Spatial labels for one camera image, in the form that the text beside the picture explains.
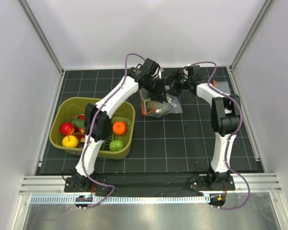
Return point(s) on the red strawberry bunch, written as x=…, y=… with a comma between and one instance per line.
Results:
x=79, y=131

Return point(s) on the black grid cutting mat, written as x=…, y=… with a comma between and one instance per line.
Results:
x=174, y=143

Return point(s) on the dark purple fruit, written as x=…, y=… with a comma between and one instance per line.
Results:
x=81, y=145

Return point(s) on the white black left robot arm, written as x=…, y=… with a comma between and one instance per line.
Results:
x=98, y=116

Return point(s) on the clear zip bag orange zipper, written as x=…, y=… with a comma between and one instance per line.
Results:
x=175, y=106

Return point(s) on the orange tangerine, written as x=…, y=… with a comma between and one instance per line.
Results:
x=119, y=128

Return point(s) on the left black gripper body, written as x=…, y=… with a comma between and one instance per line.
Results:
x=155, y=88

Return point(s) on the netted green melon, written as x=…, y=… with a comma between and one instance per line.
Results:
x=157, y=109

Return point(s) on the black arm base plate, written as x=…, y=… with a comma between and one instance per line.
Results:
x=151, y=184

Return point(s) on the aluminium front frame rail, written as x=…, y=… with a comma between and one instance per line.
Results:
x=254, y=182

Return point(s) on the olive green plastic basket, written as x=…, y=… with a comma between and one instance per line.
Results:
x=75, y=106

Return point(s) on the yellow apple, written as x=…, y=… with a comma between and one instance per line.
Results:
x=70, y=141

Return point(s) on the spare clear zip bag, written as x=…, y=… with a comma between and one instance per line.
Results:
x=222, y=86

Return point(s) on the red apple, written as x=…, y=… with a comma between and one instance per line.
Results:
x=67, y=129

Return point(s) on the white slotted cable duct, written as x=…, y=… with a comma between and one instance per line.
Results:
x=78, y=199

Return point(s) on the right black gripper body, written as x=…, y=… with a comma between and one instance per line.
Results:
x=181, y=82

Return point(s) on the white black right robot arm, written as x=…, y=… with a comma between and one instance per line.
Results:
x=226, y=118

